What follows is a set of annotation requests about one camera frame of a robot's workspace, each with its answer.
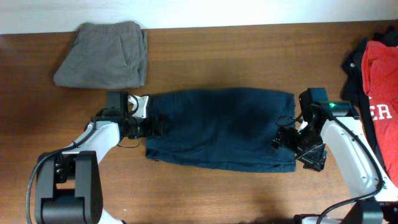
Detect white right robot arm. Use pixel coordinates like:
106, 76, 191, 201
272, 88, 397, 223

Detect dark blue shorts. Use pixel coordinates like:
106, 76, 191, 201
146, 88, 296, 173

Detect red t-shirt white letters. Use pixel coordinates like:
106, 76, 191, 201
361, 41, 397, 185

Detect folded grey shorts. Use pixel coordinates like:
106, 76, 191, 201
53, 21, 148, 90

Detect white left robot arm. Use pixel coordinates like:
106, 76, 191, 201
25, 91, 168, 223

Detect black garment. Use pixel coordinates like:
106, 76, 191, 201
341, 27, 397, 169

